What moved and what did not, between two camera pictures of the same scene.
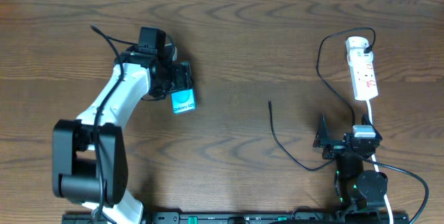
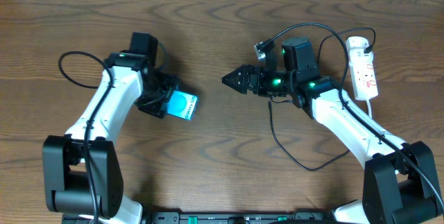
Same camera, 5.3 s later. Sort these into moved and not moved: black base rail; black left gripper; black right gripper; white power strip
Moved: black left gripper; black right gripper
Not moved: black base rail; white power strip
